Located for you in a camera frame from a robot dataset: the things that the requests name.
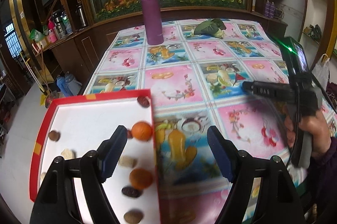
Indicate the orange tangerine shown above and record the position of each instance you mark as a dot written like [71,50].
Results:
[133,216]
[141,131]
[140,179]

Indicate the green leafy vegetable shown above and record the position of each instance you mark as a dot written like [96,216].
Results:
[214,28]

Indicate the orange tangerine on table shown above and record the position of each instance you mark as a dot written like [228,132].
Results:
[140,179]
[133,216]

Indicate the brown chestnut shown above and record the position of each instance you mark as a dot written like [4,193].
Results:
[54,135]

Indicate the beige yam piece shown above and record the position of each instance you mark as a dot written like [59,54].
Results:
[68,154]
[127,162]
[42,176]

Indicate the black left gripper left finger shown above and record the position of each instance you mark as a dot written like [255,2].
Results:
[56,200]

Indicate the purple thermos bottle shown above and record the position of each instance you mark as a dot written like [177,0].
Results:
[152,21]

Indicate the red box with white inside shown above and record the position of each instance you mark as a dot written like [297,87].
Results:
[84,122]

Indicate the dark dried date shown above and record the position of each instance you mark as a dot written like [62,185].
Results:
[129,134]

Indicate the white plastic bag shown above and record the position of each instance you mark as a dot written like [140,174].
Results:
[321,70]

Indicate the red date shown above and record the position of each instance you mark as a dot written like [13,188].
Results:
[131,192]
[144,101]

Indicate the colourful printed tablecloth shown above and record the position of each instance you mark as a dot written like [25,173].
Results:
[196,83]

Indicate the purple bottles on shelf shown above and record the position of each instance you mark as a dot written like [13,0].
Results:
[269,10]

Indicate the right hand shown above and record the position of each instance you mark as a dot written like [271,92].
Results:
[315,125]

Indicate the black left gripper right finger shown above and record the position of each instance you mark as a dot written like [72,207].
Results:
[278,201]

